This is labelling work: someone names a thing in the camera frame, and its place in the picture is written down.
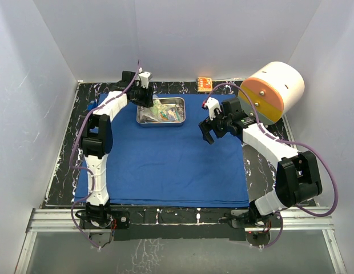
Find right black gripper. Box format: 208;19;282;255
199;106;232;144

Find green packaged surgical supplies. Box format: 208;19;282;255
150;98;167;120

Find metal instrument tray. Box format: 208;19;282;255
136;95;186;127

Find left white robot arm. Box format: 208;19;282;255
80;68;153;228

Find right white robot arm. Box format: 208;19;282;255
199;98;323;227

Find small orange circuit board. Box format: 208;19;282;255
197;77;213;93

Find small blue plastic tool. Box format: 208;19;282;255
87;100;98;111

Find white cylindrical drawer container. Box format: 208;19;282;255
238;61;305;125

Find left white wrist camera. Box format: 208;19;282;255
136;70;152;88

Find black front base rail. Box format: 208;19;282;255
79;207;280;242

